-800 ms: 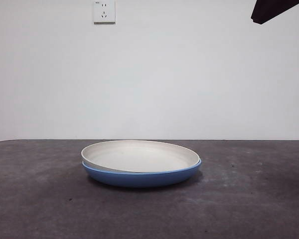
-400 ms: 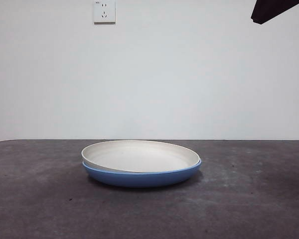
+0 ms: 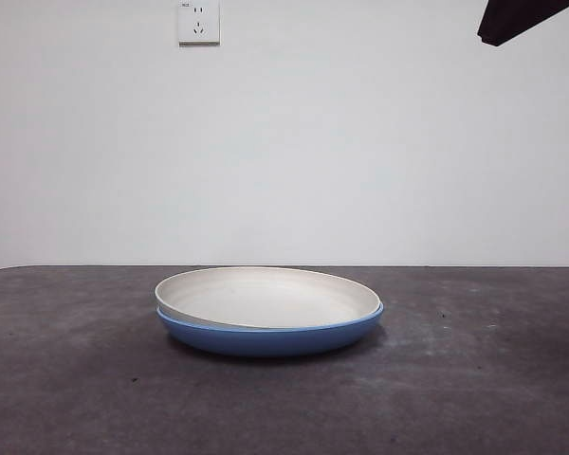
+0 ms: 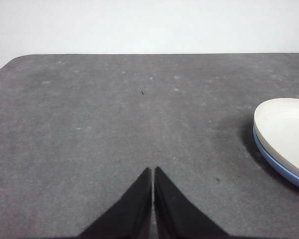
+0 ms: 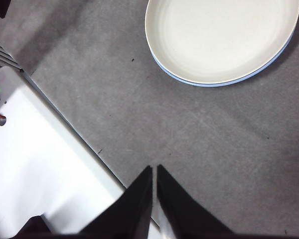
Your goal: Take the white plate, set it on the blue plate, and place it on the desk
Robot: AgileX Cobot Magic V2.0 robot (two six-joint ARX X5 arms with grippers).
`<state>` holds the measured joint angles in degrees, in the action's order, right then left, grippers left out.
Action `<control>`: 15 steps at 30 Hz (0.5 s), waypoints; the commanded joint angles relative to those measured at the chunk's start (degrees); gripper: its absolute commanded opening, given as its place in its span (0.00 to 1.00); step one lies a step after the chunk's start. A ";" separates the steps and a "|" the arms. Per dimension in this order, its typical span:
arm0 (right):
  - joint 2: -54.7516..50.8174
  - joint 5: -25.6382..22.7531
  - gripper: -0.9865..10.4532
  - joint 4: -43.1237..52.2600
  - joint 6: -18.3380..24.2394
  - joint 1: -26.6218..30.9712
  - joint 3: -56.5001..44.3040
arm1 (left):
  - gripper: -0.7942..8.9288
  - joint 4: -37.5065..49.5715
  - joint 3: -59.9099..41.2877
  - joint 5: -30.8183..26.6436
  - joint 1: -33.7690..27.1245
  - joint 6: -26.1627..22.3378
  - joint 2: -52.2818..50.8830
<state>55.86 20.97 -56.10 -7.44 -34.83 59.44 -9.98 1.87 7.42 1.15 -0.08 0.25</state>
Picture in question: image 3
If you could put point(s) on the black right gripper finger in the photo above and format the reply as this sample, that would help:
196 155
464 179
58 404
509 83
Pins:
507 19

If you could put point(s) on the white plate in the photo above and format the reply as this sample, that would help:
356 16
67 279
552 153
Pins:
270 296

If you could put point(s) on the blue plate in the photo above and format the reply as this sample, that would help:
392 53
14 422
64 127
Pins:
275 341

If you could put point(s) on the white wall socket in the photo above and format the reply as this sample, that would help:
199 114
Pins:
199 23

